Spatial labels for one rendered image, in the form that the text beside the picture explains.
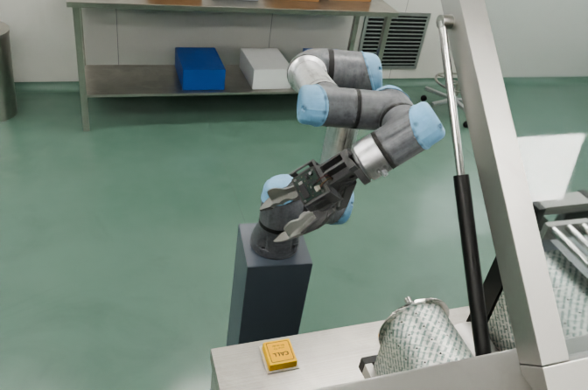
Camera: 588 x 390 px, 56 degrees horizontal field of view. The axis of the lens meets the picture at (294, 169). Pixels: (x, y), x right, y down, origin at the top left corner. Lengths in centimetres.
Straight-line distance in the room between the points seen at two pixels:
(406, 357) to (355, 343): 49
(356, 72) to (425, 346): 68
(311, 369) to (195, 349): 121
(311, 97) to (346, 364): 74
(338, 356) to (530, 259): 100
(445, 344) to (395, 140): 36
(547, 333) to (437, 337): 51
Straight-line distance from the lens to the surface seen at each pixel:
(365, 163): 95
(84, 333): 268
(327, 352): 148
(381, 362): 113
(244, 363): 143
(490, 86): 56
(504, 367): 55
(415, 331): 104
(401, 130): 95
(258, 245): 168
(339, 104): 101
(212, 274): 290
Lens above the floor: 205
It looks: 33 degrees down
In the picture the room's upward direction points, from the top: 9 degrees clockwise
